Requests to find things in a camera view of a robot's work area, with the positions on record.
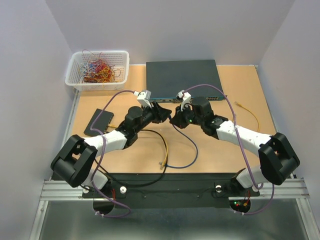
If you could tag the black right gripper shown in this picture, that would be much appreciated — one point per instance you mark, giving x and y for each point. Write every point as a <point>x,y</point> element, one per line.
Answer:
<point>177,118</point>

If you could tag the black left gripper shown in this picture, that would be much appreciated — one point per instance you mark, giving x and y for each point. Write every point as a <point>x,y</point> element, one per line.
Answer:
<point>160,114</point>

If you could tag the large blue rack network switch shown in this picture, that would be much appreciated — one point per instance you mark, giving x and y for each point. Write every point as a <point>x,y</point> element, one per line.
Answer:
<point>164,79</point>

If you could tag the yellow ethernet cable long loop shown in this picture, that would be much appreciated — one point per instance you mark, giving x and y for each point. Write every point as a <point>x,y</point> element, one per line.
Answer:
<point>249,111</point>

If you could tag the small black network switch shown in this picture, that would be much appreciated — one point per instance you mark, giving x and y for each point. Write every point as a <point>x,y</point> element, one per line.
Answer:
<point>98,123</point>

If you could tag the black ethernet cable teal plug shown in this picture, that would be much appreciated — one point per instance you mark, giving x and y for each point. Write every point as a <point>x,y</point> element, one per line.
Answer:
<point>139,180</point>

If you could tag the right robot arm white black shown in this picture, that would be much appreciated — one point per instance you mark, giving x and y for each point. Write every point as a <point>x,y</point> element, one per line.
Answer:
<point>277,158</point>

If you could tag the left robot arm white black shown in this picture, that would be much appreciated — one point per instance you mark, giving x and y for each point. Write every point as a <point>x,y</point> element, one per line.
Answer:
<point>74,161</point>

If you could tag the white perforated plastic basket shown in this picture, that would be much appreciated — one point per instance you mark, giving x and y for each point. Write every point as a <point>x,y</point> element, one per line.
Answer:
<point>103,70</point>

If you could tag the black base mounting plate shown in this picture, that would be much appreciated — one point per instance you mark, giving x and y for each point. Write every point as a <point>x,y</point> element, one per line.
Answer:
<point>187,190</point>

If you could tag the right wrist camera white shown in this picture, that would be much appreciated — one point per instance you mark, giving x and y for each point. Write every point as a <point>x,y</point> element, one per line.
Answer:
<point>185,97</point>

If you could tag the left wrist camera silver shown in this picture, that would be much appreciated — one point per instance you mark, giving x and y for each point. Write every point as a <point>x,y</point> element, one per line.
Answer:
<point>143,97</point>

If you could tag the aluminium rail frame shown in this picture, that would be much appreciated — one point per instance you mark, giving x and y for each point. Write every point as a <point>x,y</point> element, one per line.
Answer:
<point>65,213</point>

